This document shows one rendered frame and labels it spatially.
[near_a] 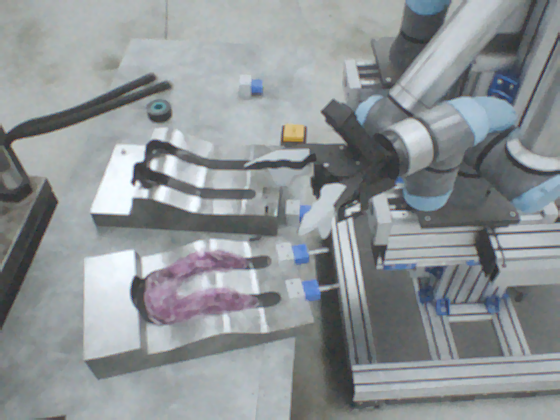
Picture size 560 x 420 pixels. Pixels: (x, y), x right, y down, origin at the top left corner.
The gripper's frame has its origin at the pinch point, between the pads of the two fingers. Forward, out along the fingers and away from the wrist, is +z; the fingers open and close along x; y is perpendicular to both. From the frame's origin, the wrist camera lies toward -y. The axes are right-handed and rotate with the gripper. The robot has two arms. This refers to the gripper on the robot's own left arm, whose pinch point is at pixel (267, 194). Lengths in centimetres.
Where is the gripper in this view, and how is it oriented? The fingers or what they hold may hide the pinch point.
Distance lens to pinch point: 70.0
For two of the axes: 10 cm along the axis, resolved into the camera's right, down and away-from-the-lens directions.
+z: -8.7, 3.8, -3.1
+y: 0.7, 7.1, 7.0
